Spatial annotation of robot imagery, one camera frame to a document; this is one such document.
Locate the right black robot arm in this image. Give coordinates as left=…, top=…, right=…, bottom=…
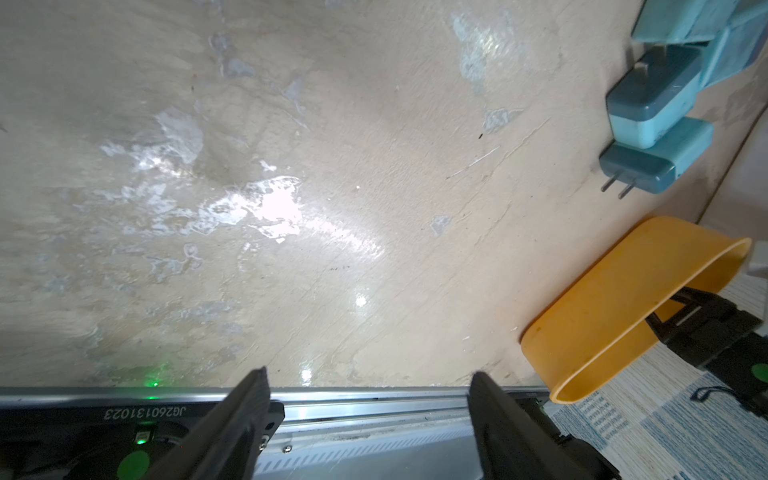
left=646, top=287, right=767, bottom=419

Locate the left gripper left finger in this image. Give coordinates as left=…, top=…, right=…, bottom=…
left=145, top=367, right=272, bottom=480

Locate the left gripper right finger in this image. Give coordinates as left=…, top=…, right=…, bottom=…
left=468, top=371, right=621, bottom=479

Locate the teal plug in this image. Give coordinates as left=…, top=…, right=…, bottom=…
left=599, top=117, right=714, bottom=199
left=632, top=0, right=767, bottom=90
left=606, top=45, right=703, bottom=150

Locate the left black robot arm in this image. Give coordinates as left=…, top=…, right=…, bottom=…
left=1, top=369, right=619, bottom=479

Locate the yellow plastic tray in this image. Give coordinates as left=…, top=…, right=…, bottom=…
left=521, top=216, right=752, bottom=405

